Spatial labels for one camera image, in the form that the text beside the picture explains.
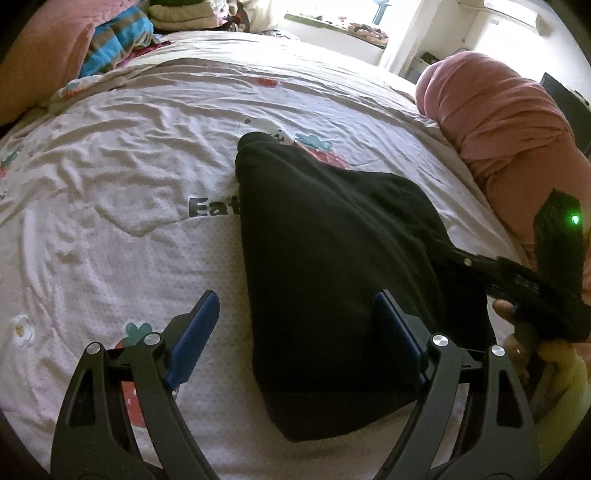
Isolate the black small pants garment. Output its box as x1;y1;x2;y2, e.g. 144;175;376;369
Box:
235;132;495;442

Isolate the pile of folded clothes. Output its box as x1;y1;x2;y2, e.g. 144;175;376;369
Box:
147;0;238;32

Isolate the right hand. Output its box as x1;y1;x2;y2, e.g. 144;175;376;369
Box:
493;299;578;419

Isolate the rolled pink duvet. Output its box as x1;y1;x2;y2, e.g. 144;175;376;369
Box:
416;51;590;248

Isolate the white strawberry print bedsheet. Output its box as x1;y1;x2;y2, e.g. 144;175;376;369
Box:
1;32;526;479

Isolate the green window sill clutter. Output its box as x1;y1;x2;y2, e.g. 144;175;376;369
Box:
283;13;389;49

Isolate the pink pillow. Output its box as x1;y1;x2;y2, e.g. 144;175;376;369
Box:
1;1;135;125

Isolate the blue striped blanket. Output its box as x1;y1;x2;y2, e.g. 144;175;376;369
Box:
78;6;160;78

